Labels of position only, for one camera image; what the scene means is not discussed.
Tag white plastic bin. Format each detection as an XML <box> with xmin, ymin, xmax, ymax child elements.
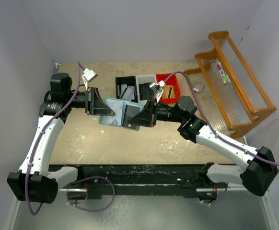
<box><xmin>135</xmin><ymin>74</ymin><xmax>156</xmax><ymax>104</ymax></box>

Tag black plastic bin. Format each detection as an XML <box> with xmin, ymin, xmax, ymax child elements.
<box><xmin>115</xmin><ymin>76</ymin><xmax>138</xmax><ymax>103</ymax></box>

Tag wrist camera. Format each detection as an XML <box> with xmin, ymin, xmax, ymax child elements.
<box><xmin>82</xmin><ymin>68</ymin><xmax>98</xmax><ymax>89</ymax></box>
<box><xmin>149</xmin><ymin>80</ymin><xmax>165</xmax><ymax>102</ymax></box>

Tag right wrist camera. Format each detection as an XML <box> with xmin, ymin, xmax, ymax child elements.
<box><xmin>149</xmin><ymin>80</ymin><xmax>165</xmax><ymax>102</ymax></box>

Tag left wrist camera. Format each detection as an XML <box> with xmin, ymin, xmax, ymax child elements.
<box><xmin>82</xmin><ymin>68</ymin><xmax>98</xmax><ymax>89</ymax></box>

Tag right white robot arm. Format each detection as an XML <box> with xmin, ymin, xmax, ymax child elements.
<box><xmin>128</xmin><ymin>96</ymin><xmax>279</xmax><ymax>196</ymax></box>

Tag red plastic bin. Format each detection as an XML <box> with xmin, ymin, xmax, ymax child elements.
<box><xmin>160</xmin><ymin>75</ymin><xmax>180</xmax><ymax>104</ymax></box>

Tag green leather card holder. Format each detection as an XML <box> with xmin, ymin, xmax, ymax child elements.
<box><xmin>99</xmin><ymin>97</ymin><xmax>144</xmax><ymax>128</ymax></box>

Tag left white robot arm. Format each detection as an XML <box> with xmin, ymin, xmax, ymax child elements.
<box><xmin>7</xmin><ymin>73</ymin><xmax>115</xmax><ymax>204</ymax></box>

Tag wooden tiered rack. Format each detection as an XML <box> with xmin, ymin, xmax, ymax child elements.
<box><xmin>184</xmin><ymin>31</ymin><xmax>276</xmax><ymax>138</ymax></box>

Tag small grey box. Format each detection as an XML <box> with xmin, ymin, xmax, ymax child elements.
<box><xmin>193</xmin><ymin>81</ymin><xmax>205</xmax><ymax>93</ymax></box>

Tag green marker pen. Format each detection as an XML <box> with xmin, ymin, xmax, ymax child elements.
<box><xmin>223</xmin><ymin>74</ymin><xmax>233</xmax><ymax>89</ymax></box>

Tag gold credit card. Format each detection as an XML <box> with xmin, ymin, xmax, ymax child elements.
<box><xmin>162</xmin><ymin>85</ymin><xmax>175</xmax><ymax>99</ymax></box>

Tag dark grey credit card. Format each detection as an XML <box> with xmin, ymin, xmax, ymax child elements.
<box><xmin>122</xmin><ymin>104</ymin><xmax>140</xmax><ymax>131</ymax></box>

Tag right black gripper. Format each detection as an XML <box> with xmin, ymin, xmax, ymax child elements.
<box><xmin>128</xmin><ymin>97</ymin><xmax>185</xmax><ymax>127</ymax></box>

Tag purple marker pen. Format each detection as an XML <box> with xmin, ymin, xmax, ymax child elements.
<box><xmin>217</xmin><ymin>62</ymin><xmax>226</xmax><ymax>85</ymax></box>

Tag grey cards in bin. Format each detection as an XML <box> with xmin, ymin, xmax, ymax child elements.
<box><xmin>119</xmin><ymin>84</ymin><xmax>135</xmax><ymax>101</ymax></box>

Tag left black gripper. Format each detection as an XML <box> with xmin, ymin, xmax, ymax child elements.
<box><xmin>65</xmin><ymin>86</ymin><xmax>115</xmax><ymax>115</ymax></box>

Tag black wallet in bin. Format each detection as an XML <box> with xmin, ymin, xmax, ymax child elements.
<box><xmin>139</xmin><ymin>82</ymin><xmax>153</xmax><ymax>101</ymax></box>

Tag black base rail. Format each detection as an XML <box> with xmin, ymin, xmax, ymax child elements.
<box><xmin>62</xmin><ymin>163</ymin><xmax>226</xmax><ymax>199</ymax></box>

